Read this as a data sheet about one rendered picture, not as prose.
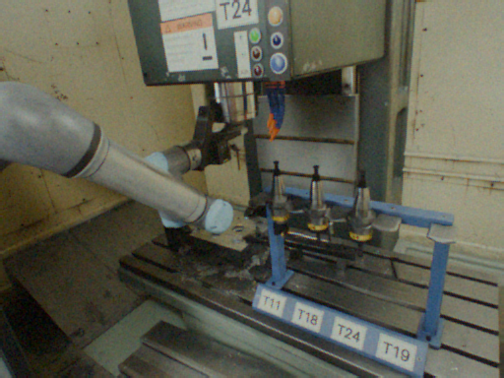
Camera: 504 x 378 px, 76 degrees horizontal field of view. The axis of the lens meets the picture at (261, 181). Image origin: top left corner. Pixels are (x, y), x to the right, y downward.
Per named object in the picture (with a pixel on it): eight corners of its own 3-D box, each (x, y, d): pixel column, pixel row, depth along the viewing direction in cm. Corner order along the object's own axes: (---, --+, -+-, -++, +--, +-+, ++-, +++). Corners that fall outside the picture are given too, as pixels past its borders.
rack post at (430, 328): (439, 349, 76) (456, 242, 65) (414, 341, 79) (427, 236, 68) (444, 321, 83) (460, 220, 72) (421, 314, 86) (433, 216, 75)
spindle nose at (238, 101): (267, 112, 102) (264, 72, 97) (245, 123, 88) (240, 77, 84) (222, 113, 108) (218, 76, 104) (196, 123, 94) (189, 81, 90)
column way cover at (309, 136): (353, 220, 136) (355, 95, 117) (260, 202, 161) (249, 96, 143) (357, 216, 139) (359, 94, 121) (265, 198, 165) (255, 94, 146)
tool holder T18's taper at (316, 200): (328, 202, 81) (327, 177, 78) (324, 210, 77) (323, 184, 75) (310, 201, 83) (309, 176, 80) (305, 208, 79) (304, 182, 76)
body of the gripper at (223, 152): (214, 156, 99) (186, 169, 90) (210, 128, 96) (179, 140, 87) (233, 158, 95) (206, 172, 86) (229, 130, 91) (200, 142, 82)
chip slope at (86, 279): (105, 371, 111) (84, 313, 101) (23, 305, 147) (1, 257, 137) (252, 244, 178) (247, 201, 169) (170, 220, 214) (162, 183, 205)
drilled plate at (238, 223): (241, 263, 108) (240, 250, 106) (181, 243, 124) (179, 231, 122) (277, 231, 126) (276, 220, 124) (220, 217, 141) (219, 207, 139)
